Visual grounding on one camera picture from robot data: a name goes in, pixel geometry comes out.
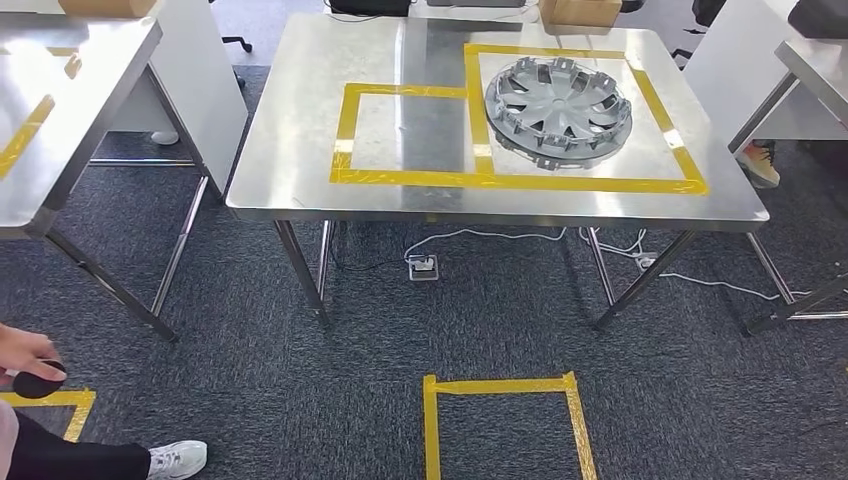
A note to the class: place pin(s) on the small yellow tape outline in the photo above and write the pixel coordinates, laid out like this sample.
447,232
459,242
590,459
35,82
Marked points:
397,177

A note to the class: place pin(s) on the silver grey wheel hubcap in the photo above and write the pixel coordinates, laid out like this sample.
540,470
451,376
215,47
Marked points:
556,106

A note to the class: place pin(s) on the black office chair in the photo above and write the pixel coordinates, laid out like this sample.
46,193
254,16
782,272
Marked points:
238,43
707,10
821,16

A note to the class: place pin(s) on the metal floor socket box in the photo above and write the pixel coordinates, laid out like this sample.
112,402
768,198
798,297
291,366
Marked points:
424,268
646,260

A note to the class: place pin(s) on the person's hand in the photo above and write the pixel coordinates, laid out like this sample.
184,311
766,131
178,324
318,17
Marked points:
26,351

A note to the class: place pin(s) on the large brown cardboard box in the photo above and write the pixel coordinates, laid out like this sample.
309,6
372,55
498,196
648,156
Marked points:
106,6

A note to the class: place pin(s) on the person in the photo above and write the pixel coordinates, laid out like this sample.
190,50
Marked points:
66,460

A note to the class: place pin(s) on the large yellow tape outline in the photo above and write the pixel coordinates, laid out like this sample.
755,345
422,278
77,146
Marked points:
596,184

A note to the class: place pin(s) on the small brown cardboard box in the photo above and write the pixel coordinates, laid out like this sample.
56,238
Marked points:
580,12

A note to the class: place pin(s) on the steel workbench table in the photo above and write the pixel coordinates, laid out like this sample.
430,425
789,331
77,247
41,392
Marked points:
298,132

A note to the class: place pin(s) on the white desk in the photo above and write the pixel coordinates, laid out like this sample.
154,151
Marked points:
735,66
199,99
424,12

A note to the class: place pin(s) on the person's foot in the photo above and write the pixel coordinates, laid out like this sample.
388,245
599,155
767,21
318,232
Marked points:
166,138
758,166

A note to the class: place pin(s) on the black round object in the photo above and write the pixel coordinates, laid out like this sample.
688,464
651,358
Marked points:
33,387

